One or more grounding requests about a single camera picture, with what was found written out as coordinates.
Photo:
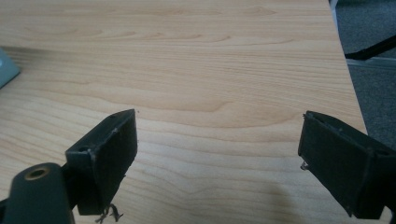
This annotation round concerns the black bar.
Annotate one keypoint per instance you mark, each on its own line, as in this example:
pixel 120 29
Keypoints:
pixel 372 49

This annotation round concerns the grey floor rail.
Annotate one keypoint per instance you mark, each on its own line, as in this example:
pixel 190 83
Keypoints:
pixel 372 63

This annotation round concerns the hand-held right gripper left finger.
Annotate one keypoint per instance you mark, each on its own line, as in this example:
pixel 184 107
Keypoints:
pixel 106 161

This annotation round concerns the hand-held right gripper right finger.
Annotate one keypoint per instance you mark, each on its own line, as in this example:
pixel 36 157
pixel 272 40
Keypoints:
pixel 336 158

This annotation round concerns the grey-blue flat object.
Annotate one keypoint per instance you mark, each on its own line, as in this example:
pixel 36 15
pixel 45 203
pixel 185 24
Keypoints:
pixel 7 69

